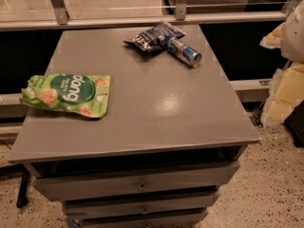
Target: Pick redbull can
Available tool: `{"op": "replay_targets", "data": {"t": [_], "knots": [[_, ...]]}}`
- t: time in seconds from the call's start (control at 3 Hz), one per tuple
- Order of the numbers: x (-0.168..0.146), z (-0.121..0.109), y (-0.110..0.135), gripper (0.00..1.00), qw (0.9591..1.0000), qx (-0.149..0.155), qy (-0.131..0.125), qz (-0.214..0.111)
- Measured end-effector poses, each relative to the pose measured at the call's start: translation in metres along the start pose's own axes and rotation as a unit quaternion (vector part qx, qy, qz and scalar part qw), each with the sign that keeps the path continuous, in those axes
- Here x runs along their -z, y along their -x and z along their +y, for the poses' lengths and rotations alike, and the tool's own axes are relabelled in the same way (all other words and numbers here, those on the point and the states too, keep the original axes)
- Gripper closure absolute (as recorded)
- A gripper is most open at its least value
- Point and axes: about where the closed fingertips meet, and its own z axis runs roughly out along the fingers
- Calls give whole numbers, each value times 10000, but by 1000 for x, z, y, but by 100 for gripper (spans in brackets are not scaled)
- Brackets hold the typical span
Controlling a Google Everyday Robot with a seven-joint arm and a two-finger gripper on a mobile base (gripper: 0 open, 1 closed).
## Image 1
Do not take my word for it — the black metal stand leg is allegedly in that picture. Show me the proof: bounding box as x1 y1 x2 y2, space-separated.
16 169 30 208

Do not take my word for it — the top grey drawer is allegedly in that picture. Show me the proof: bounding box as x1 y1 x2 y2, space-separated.
33 161 239 201

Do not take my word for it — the red bull can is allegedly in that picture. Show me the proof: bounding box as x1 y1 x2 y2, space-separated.
167 38 201 67

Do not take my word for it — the dark blue snack bag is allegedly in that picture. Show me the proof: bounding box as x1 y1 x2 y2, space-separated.
124 21 185 53

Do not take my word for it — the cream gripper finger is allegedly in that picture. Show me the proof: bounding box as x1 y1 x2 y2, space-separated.
260 63 304 126
259 23 285 49

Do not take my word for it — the bottom grey drawer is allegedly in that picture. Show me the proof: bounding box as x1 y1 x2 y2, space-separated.
80 208 207 228

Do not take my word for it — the metal glass railing frame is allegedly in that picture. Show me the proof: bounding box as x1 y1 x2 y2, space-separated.
0 0 301 31

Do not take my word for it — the grey drawer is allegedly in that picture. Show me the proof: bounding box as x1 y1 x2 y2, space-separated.
80 208 207 228
33 161 239 201
63 192 219 220

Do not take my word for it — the middle grey drawer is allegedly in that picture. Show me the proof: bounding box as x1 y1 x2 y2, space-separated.
63 192 219 220

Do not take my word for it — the grey drawer cabinet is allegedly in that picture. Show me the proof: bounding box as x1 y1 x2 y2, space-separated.
8 24 261 228

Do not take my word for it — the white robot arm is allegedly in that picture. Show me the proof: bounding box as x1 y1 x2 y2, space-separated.
260 0 304 126

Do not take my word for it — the green dang chips bag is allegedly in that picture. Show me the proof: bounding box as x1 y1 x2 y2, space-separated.
20 73 110 119

